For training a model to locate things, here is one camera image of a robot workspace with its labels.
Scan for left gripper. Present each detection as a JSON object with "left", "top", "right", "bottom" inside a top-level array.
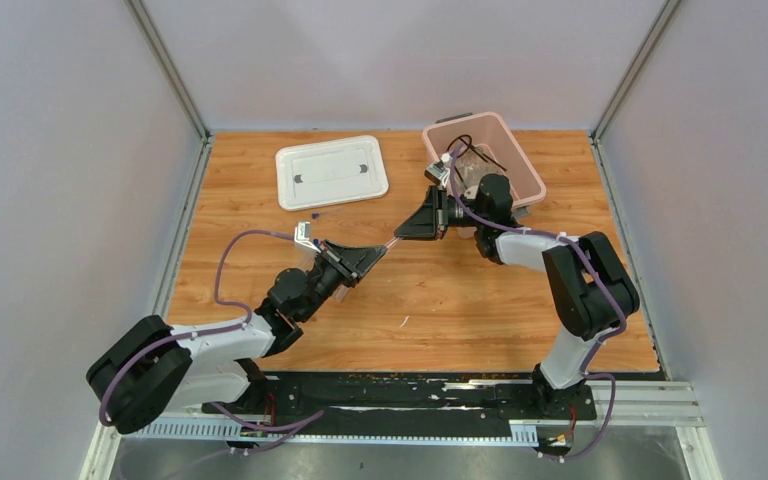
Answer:
[{"left": 299, "top": 239, "right": 387, "bottom": 323}]

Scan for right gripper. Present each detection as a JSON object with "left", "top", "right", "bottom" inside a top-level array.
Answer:
[{"left": 394, "top": 185, "right": 488, "bottom": 240}]

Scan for clear test tube rack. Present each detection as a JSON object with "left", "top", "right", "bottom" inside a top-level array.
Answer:
[{"left": 332, "top": 285, "right": 350, "bottom": 303}]

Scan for black metal tripod stand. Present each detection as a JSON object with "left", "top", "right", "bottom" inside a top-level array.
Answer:
[{"left": 446, "top": 134, "right": 507, "bottom": 172}]

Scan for white plastic lid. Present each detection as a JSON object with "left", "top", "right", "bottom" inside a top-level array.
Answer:
[{"left": 275, "top": 135, "right": 389, "bottom": 211}]

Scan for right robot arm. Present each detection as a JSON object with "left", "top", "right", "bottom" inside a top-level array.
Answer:
[{"left": 394, "top": 174, "right": 640, "bottom": 418}]

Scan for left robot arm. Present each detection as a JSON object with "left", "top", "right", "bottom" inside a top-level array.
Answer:
[{"left": 86, "top": 240, "right": 388, "bottom": 434}]

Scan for pink plastic bin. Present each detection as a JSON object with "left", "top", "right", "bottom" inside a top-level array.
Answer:
[{"left": 422, "top": 112, "right": 547, "bottom": 217}]

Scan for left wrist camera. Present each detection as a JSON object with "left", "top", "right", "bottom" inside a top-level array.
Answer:
[{"left": 293, "top": 221, "right": 320, "bottom": 256}]

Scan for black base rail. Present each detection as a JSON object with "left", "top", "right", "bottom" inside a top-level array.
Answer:
[{"left": 222, "top": 371, "right": 597, "bottom": 438}]

